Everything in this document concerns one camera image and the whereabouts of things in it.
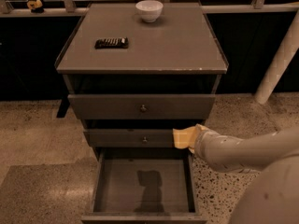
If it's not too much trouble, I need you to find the yellow sponge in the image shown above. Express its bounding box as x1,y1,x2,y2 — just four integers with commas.
173,126,197,149

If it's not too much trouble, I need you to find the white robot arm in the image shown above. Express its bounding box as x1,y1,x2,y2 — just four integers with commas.
191,125,299,224

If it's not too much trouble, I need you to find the grey top drawer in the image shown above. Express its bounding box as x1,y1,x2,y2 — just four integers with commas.
68,94,215,119

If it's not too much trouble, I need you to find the grey drawer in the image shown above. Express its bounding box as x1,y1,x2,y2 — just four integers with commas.
84,129,174,147
68,94,215,119
81,147,206,224

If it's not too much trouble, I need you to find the brass top drawer knob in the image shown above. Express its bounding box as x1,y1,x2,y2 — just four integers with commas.
139,105,148,113

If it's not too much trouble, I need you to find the grey bottom drawer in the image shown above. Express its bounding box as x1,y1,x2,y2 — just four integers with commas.
81,147,206,224

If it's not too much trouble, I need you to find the grey drawer cabinet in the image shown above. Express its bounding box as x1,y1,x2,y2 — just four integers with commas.
53,1,230,224

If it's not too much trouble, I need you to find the grey middle drawer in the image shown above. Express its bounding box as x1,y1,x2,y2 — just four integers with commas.
84,129,174,147

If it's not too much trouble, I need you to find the dark snack bar packet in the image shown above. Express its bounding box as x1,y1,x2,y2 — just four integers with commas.
94,37,129,49

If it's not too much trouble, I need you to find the white diagonal pillar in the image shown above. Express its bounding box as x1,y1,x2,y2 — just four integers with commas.
254,11,299,105

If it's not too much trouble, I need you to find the white ceramic bowl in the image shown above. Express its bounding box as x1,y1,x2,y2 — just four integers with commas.
135,0,164,22

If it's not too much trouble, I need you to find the small yellow black object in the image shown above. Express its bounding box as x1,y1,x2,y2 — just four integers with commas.
27,0,44,13

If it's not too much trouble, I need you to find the metal railing frame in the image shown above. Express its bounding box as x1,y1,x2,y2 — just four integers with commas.
0,0,299,19

